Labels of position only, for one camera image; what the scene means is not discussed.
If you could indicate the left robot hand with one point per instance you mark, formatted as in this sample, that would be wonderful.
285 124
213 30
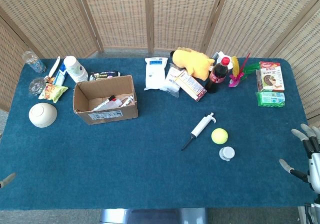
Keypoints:
7 179

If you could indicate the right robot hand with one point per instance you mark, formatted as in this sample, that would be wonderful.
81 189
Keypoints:
314 169

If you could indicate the small white jar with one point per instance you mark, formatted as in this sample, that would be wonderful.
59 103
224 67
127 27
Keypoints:
227 153

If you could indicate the yellow tennis ball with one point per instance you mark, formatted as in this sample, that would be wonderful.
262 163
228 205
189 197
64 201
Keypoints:
219 135

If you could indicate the cardboard box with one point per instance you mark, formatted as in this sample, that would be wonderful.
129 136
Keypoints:
110 114

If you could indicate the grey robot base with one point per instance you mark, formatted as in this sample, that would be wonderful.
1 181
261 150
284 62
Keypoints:
152 216

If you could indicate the red and white carton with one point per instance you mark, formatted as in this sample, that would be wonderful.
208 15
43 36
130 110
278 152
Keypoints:
271 76

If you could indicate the brown red snack box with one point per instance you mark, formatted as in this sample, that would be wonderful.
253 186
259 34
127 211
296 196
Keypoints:
192 85

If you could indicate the beige upturned bowl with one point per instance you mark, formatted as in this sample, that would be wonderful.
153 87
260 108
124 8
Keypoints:
42 114

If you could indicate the green tissue pack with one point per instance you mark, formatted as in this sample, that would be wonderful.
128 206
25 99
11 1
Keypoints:
271 99

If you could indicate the yellow-green snack bag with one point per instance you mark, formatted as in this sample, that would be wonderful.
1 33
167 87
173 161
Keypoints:
52 92

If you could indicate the crumpled clear plastic cup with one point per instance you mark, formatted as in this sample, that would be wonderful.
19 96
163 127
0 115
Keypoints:
37 85

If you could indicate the blue white tube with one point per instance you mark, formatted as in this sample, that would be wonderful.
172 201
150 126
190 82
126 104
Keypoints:
60 76

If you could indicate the blue table mat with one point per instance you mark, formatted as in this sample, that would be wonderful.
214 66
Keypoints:
125 164

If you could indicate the colourful feather shuttlecock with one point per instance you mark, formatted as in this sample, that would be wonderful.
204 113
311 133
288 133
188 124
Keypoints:
236 78

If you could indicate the clear plastic water bottle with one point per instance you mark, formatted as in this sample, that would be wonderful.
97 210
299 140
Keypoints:
35 62

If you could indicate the white plastic bottle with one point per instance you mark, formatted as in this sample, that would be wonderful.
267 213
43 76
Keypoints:
75 69

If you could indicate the cola bottle red cap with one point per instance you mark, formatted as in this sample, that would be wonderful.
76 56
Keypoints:
217 76

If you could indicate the dark blue sanitary pad pack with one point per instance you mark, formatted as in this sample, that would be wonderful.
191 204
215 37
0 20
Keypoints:
103 75

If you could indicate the yellow plush toy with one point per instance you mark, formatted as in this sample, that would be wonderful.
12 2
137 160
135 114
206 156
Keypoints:
192 63

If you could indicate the white pouch blue label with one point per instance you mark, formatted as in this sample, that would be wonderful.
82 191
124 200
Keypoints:
155 74

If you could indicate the woven wooden folding screen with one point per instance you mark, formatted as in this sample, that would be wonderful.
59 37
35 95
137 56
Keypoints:
120 14

